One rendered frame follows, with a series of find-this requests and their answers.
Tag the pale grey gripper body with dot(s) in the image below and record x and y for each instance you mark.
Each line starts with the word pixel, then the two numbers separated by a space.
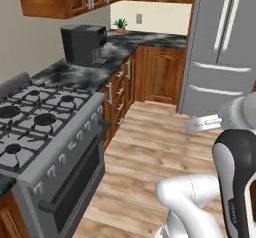
pixel 203 124

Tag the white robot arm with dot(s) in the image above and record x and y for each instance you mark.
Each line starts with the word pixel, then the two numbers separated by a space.
pixel 186 192

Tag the arched wooden base cabinet door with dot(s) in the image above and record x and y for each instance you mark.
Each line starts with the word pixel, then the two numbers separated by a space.
pixel 165 75

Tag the narrow wooden base cabinet door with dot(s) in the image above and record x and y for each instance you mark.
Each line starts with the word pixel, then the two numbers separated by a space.
pixel 106 115
pixel 133 85

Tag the wooden base cabinet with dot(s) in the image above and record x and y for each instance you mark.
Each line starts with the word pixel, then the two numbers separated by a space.
pixel 11 218

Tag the stainless steel fridge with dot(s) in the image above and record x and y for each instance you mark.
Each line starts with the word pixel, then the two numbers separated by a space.
pixel 213 48

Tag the wooden drawer front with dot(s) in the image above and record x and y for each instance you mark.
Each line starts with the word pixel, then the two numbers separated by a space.
pixel 115 86
pixel 122 68
pixel 115 127
pixel 115 102

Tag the silver stove knob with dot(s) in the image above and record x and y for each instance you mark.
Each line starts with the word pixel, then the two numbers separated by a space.
pixel 87 125
pixel 99 109
pixel 72 145
pixel 80 135
pixel 37 188
pixel 51 172
pixel 62 158
pixel 94 117

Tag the small green potted plant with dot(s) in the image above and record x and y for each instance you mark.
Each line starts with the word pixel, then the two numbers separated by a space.
pixel 120 24

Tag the dark glass oven door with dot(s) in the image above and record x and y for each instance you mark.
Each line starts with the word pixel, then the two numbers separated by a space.
pixel 78 182

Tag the black coffee machine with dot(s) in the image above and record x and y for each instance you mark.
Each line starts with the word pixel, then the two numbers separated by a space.
pixel 81 45

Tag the grey gas stove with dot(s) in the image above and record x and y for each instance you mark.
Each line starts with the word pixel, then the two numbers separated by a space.
pixel 40 115

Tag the grey wall outlet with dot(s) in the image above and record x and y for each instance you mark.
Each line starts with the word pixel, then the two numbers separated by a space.
pixel 139 18

